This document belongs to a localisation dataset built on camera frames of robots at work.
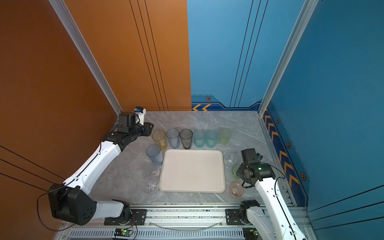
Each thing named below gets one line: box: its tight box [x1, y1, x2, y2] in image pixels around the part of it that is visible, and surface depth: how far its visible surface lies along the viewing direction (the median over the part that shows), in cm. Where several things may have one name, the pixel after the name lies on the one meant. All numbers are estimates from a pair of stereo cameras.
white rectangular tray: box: [158, 149, 226, 193], surface depth 93 cm
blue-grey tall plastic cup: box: [166, 128, 180, 149], surface depth 93 cm
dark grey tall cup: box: [179, 128, 193, 150], surface depth 93 cm
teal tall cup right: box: [205, 130, 219, 148], surface depth 98 cm
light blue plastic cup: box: [146, 144, 163, 166], surface depth 87 cm
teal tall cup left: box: [193, 130, 206, 149], surface depth 97 cm
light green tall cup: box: [219, 129, 232, 145], surface depth 98 cm
